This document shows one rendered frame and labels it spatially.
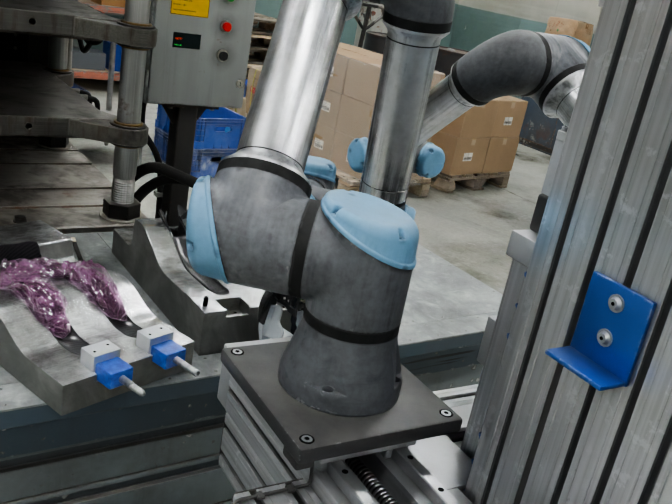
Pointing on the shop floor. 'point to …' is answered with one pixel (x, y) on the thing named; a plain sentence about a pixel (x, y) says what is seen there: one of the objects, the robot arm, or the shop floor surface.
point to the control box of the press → (194, 76)
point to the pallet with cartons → (480, 145)
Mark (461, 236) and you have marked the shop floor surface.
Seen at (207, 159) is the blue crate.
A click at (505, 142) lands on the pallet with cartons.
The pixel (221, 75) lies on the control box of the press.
